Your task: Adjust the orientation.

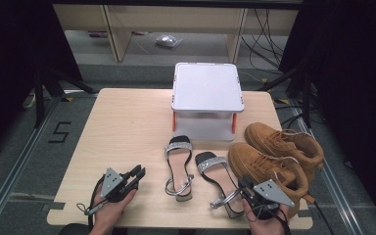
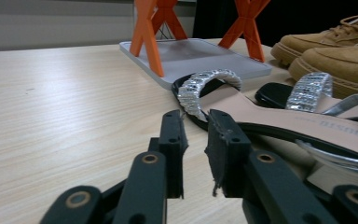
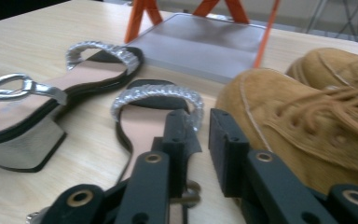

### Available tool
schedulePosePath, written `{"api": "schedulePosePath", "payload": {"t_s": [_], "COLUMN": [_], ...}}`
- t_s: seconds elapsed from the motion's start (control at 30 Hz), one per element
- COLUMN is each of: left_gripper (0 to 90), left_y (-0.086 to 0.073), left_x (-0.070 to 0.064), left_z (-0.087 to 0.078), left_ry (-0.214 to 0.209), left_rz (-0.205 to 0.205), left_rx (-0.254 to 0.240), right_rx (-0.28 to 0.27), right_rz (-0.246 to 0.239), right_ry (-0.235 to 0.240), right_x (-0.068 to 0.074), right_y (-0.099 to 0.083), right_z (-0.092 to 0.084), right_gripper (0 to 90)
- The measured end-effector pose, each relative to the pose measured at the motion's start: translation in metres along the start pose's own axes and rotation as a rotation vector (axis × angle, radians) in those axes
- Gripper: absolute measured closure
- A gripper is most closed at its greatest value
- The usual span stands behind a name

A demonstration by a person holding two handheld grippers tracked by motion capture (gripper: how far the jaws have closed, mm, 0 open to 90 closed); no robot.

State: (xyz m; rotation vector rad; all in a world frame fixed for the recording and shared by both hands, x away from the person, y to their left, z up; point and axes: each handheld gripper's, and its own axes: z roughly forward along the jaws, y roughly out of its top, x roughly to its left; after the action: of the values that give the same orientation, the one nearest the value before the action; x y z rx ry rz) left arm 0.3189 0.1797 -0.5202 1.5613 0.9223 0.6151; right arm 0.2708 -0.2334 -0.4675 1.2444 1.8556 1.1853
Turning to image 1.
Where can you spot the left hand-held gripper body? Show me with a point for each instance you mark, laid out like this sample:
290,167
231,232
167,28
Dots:
112,187

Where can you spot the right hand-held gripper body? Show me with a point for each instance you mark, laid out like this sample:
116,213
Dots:
271,196

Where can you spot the tan suede boot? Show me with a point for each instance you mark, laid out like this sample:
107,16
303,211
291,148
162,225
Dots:
274,138
258,166

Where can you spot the white two-tier shoe rack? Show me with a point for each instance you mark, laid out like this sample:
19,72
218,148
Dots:
207,84

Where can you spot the person's left hand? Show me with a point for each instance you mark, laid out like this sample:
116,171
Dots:
109,213

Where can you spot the person's right hand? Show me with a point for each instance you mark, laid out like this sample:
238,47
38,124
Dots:
267,226

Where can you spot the black metal stand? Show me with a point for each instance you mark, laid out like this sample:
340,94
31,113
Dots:
306,104
39,98

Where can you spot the clear plastic bag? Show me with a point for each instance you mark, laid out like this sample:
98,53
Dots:
168,40

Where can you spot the dark curtain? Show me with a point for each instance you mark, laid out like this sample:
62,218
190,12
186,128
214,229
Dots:
6,49
355,65

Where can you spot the wooden shelf unit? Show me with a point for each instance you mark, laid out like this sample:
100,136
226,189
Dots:
176,18

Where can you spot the aluminium floor rail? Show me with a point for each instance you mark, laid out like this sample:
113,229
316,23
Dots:
16,173
338,196

